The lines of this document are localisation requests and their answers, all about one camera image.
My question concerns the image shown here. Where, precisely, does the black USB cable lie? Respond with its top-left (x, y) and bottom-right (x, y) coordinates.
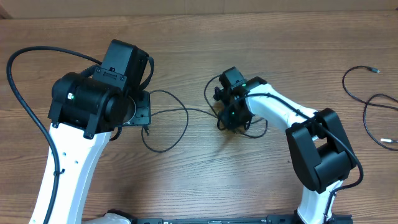
top-left (341, 65), bottom-right (398, 152)
top-left (141, 74), bottom-right (269, 154)

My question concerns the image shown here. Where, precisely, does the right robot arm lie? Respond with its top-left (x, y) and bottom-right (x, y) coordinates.
top-left (213, 67), bottom-right (363, 223)

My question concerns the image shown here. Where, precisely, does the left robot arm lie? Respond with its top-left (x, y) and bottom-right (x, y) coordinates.
top-left (30, 40), bottom-right (154, 223)

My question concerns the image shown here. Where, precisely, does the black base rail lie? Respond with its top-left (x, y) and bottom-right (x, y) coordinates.
top-left (133, 214), bottom-right (354, 224)

